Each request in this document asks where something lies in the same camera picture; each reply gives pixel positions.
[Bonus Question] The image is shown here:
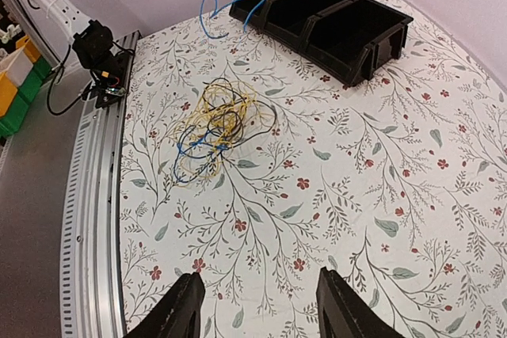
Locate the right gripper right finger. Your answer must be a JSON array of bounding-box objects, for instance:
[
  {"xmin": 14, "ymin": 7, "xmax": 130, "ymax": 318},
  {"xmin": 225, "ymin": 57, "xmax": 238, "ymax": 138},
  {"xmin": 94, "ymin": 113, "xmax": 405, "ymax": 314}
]
[{"xmin": 316, "ymin": 268, "xmax": 402, "ymax": 338}]

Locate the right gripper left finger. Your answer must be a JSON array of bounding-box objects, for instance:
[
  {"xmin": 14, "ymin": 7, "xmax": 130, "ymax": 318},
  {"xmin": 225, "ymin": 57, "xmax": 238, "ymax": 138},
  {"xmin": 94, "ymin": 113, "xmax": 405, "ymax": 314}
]
[{"xmin": 124, "ymin": 272, "xmax": 205, "ymax": 338}]

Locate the yellow cable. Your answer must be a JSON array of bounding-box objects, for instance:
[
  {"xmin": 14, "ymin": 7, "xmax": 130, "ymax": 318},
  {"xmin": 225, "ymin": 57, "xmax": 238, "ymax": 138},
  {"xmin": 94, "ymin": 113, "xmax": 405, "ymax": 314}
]
[{"xmin": 173, "ymin": 78, "xmax": 278, "ymax": 188}]

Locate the black cable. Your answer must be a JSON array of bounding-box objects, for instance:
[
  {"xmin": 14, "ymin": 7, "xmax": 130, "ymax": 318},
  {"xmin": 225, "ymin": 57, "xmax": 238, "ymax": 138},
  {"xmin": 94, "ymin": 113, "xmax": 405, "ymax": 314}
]
[{"xmin": 172, "ymin": 76, "xmax": 278, "ymax": 183}]

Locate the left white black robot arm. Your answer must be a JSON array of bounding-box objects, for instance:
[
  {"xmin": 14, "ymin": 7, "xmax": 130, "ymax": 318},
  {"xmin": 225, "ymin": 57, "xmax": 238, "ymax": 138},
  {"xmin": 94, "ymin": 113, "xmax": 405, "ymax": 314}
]
[{"xmin": 30, "ymin": 0, "xmax": 116, "ymax": 73}]

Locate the floral tablecloth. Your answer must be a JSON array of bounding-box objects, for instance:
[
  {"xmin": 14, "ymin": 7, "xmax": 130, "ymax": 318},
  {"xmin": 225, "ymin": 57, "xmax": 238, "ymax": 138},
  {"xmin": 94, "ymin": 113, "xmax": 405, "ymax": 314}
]
[{"xmin": 120, "ymin": 0, "xmax": 506, "ymax": 337}]

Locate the black three-compartment bin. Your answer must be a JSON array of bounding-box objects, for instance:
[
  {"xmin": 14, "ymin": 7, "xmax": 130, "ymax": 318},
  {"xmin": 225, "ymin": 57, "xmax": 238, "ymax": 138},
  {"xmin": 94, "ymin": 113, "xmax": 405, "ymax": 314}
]
[{"xmin": 229, "ymin": 0, "xmax": 413, "ymax": 87}]

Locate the yellow storage bin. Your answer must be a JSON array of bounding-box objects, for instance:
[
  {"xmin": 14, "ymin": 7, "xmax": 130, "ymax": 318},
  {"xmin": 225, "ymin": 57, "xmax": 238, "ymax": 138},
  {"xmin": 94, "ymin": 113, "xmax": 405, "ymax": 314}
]
[{"xmin": 1, "ymin": 37, "xmax": 42, "ymax": 117}]

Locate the aluminium front rail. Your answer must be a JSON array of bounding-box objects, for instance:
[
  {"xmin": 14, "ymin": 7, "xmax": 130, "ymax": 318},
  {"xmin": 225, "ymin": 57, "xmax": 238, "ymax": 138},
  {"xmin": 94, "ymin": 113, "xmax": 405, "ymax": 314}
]
[{"xmin": 57, "ymin": 31, "xmax": 142, "ymax": 338}]

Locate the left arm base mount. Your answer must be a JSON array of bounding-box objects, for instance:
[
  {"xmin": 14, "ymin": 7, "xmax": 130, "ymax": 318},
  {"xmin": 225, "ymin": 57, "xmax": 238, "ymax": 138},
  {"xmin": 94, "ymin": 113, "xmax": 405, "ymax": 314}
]
[{"xmin": 71, "ymin": 20, "xmax": 135, "ymax": 108}]

